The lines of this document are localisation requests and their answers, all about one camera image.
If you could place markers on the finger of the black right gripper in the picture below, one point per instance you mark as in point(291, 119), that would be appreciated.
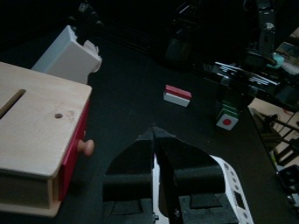
point(243, 100)
point(224, 96)

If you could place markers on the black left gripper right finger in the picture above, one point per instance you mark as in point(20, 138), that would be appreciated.
point(191, 175)

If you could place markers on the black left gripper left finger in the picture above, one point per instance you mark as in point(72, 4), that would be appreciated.
point(128, 175)

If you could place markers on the green sushi roll toy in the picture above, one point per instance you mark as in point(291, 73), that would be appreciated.
point(227, 119)

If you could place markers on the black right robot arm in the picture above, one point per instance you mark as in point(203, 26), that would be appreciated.
point(265, 35)

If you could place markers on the red and white nigiri sushi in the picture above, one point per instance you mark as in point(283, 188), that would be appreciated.
point(177, 95)

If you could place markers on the teal round object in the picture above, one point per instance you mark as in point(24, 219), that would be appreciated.
point(277, 60)

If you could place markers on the white perforated plastic piece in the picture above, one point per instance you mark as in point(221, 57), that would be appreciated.
point(233, 182)

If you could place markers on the red drawer with wooden knob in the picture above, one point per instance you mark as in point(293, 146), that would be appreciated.
point(73, 140)

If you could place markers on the black equipment box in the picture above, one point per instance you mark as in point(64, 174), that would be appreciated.
point(289, 180)

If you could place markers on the light wooden slotted box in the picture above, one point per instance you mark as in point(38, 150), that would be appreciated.
point(34, 122)

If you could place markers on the black metal chair frame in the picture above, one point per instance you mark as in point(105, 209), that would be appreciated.
point(277, 137)

